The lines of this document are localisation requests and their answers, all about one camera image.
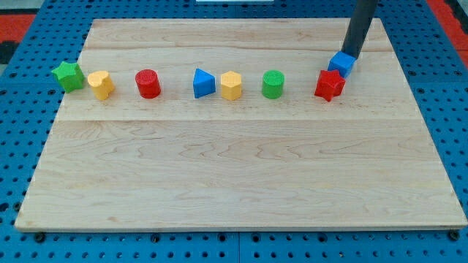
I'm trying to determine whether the wooden board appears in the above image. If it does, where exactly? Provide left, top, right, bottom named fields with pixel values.
left=15, top=18, right=467, bottom=232

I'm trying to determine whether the blue triangle block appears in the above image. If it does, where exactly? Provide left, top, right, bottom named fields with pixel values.
left=192, top=68, right=216, bottom=99

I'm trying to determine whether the blue cube block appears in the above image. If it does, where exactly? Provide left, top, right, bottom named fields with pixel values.
left=328, top=51, right=356, bottom=78

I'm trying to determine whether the yellow hexagon block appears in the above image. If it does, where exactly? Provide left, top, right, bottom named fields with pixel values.
left=221, top=71, right=242, bottom=101

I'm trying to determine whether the green star block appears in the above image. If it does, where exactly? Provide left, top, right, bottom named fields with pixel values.
left=51, top=61, right=85, bottom=94

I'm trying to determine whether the yellow heart block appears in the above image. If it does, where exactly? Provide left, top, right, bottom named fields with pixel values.
left=87, top=71, right=115, bottom=101

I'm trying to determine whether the red cylinder block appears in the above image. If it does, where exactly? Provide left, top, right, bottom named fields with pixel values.
left=135, top=69, right=161, bottom=99

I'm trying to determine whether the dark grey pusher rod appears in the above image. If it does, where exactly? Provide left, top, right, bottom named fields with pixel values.
left=341, top=0, right=378, bottom=59

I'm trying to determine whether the red star block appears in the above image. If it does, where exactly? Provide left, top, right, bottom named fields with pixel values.
left=314, top=69, right=346, bottom=102

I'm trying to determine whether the green cylinder block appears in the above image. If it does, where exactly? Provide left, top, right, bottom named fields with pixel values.
left=262, top=70, right=285, bottom=99

